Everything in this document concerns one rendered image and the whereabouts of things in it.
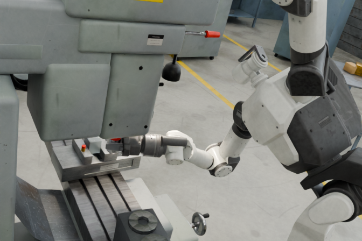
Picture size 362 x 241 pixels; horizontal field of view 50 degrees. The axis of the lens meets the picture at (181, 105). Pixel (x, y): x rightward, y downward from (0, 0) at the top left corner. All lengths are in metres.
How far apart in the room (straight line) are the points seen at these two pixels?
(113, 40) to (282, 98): 0.51
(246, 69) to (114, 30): 0.46
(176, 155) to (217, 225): 1.71
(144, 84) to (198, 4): 0.30
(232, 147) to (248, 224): 1.71
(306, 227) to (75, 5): 0.96
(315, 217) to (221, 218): 1.92
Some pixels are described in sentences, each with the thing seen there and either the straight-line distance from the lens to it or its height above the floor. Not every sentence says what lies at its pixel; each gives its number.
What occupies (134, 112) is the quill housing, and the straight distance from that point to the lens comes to 1.30.
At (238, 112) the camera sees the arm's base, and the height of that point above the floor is 1.41.
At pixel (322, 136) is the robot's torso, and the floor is 1.54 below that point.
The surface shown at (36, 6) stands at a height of 1.75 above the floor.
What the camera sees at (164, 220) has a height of 0.90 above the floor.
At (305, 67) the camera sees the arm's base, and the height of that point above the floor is 1.74.
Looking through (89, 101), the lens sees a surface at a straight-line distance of 1.20.
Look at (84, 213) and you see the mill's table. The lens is 1.54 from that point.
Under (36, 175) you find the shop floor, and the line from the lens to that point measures 3.28.
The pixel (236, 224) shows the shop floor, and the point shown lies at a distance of 3.20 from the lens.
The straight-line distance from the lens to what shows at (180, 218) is 1.90.
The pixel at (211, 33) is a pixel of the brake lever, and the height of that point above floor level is 1.71.
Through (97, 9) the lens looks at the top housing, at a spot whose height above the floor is 1.76.
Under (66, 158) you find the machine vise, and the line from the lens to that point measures 1.68.
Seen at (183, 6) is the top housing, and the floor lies 1.79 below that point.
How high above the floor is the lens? 2.04
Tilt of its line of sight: 26 degrees down
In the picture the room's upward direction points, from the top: 14 degrees clockwise
